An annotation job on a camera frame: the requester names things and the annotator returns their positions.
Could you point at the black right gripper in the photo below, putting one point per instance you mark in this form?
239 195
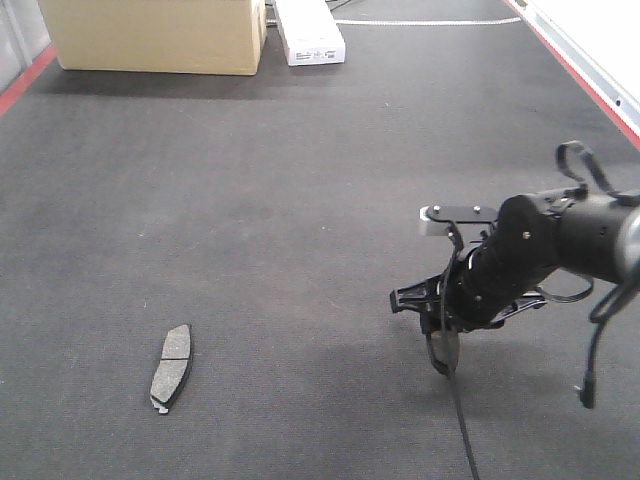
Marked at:
490 284

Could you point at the grey brake pad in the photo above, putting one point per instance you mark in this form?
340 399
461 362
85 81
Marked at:
443 349
173 368

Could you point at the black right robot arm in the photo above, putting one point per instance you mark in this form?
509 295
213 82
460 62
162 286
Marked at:
594 236

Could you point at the white long carton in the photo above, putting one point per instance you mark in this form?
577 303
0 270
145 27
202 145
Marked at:
309 33

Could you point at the cardboard box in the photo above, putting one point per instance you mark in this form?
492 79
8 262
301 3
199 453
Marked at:
193 37

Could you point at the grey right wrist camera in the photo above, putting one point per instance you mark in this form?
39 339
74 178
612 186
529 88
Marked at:
434 220

